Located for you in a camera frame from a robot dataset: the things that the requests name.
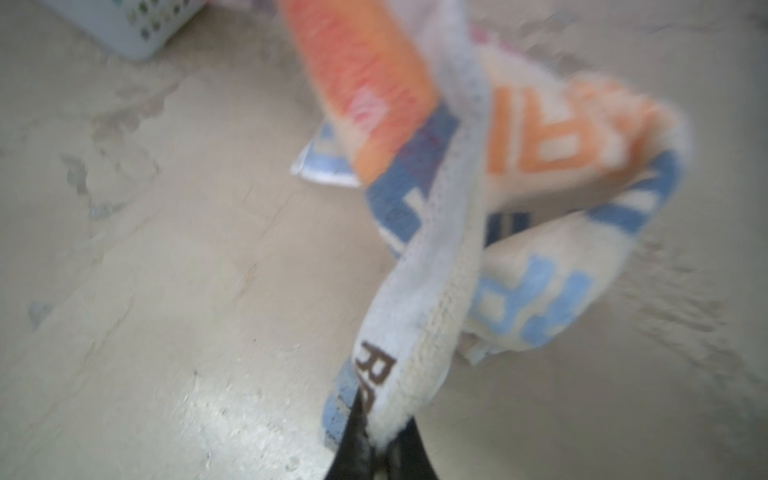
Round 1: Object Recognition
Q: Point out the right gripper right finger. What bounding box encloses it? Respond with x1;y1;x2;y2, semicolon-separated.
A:
387;418;438;480

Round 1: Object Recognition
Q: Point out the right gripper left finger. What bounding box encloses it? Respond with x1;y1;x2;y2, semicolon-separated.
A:
324;392;374;480

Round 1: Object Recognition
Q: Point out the pastel blue letter towel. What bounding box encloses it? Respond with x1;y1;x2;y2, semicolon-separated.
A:
278;1;692;449

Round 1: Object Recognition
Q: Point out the white plastic basket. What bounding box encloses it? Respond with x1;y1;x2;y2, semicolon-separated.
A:
41;0;206;60

